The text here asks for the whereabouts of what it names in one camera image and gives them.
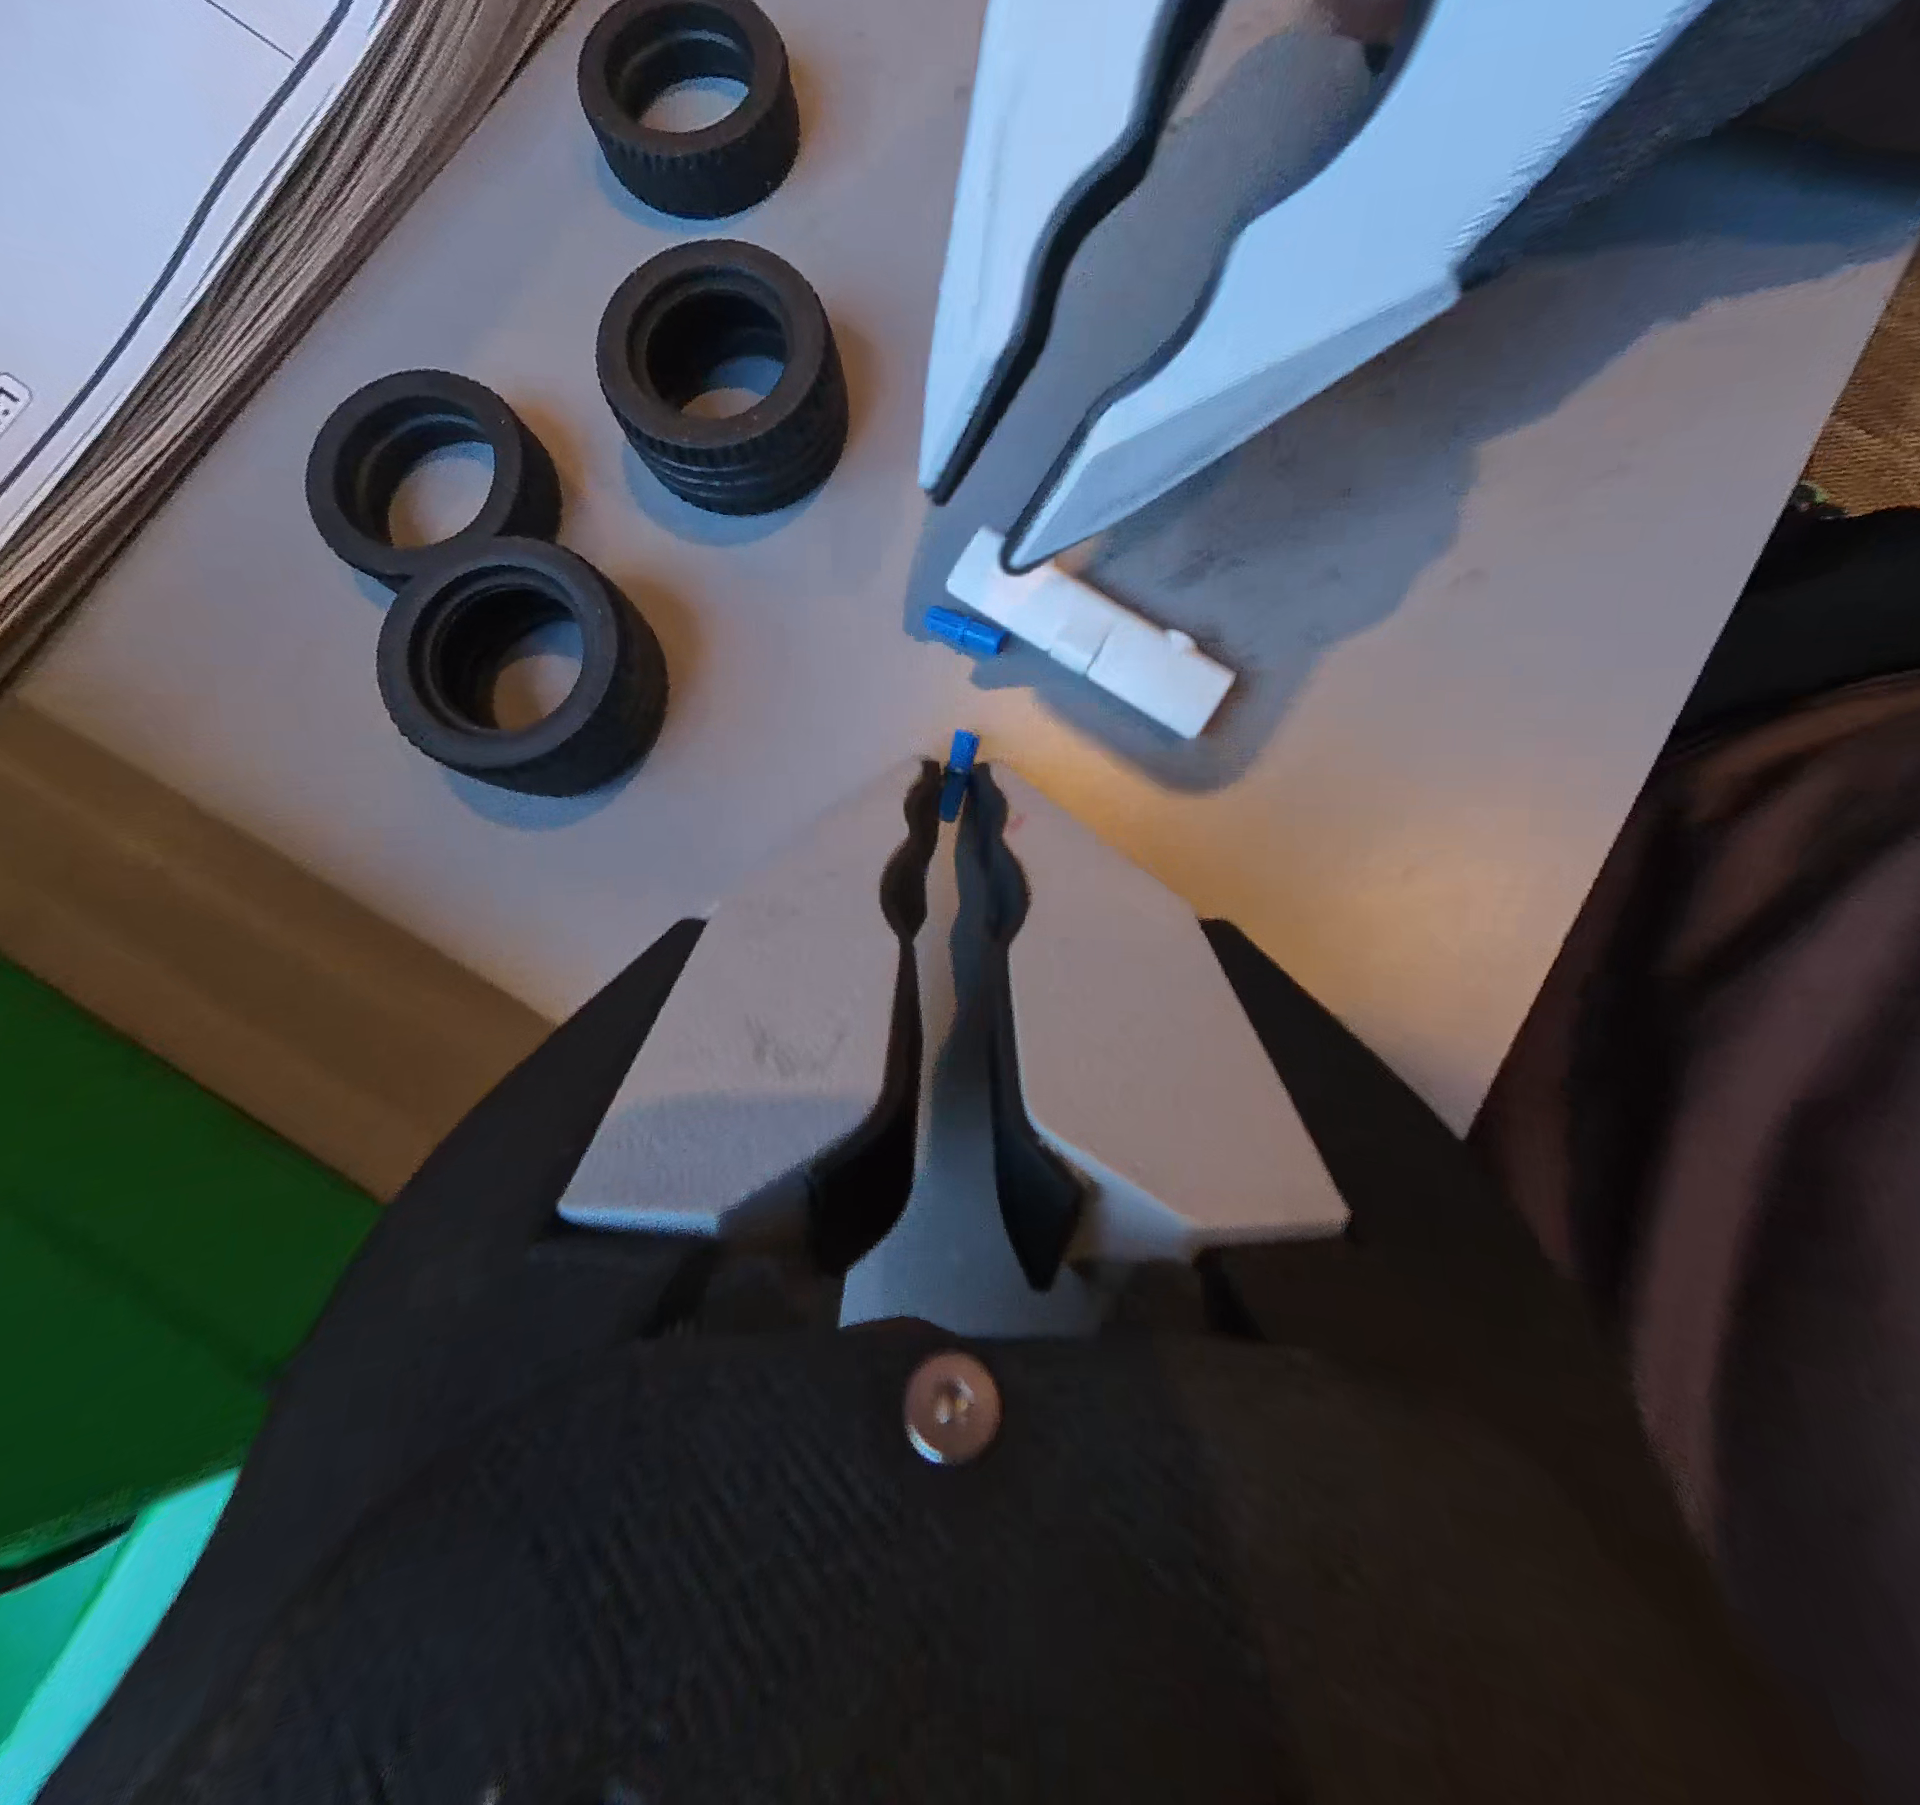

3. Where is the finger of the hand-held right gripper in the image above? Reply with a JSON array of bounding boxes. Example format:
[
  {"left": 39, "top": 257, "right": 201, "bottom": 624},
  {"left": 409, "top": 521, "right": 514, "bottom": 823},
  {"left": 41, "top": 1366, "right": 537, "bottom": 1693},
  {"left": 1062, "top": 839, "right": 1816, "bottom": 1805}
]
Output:
[
  {"left": 1009, "top": 0, "right": 1825, "bottom": 574},
  {"left": 914, "top": 0, "right": 1292, "bottom": 505}
]

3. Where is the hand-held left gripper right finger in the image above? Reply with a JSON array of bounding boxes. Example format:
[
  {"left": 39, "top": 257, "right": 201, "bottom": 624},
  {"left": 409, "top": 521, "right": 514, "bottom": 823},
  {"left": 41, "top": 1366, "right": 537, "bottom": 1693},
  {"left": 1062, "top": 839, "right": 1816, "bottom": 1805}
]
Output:
[{"left": 949, "top": 759, "right": 1353, "bottom": 1294}]

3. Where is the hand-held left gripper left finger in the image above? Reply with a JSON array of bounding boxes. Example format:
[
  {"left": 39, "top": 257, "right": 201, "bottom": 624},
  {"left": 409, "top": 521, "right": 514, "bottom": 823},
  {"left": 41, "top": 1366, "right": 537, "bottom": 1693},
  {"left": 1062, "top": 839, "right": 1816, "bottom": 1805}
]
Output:
[{"left": 554, "top": 755, "right": 945, "bottom": 1282}]

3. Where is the white toy beam brick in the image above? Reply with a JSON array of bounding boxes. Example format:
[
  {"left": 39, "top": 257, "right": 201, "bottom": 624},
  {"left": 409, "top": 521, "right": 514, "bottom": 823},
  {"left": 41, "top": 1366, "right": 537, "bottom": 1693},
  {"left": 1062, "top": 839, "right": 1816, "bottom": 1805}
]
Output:
[{"left": 945, "top": 526, "right": 1241, "bottom": 743}]

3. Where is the green plastic bin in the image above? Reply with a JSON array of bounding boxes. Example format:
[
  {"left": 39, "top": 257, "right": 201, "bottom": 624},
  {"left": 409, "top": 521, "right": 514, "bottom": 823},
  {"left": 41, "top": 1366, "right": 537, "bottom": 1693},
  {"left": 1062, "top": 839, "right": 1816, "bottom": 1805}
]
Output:
[{"left": 0, "top": 947, "right": 390, "bottom": 1805}]

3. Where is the grey desk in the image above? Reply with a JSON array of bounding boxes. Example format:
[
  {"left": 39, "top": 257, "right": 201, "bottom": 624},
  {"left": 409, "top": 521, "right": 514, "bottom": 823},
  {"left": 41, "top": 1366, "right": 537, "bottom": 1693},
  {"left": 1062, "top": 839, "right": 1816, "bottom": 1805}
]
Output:
[{"left": 0, "top": 0, "right": 1920, "bottom": 1207}]

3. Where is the person's brown shirt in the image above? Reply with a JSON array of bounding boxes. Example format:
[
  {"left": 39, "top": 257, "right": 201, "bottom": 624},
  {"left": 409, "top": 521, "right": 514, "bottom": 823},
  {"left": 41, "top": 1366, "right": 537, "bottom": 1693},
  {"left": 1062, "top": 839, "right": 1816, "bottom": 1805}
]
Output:
[{"left": 1477, "top": 673, "right": 1920, "bottom": 1805}]

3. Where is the narrow black rubber tyre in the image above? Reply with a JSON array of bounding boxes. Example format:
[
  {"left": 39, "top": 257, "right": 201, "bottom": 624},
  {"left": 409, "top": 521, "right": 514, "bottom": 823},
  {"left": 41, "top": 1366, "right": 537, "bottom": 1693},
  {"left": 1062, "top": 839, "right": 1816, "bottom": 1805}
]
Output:
[{"left": 304, "top": 369, "right": 565, "bottom": 593}]

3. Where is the open white instruction booklet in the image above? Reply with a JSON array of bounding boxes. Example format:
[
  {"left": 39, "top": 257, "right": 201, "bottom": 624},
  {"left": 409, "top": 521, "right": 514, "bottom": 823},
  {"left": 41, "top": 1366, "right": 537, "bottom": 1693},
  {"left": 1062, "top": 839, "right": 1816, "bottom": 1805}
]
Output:
[{"left": 0, "top": 0, "right": 632, "bottom": 683}]

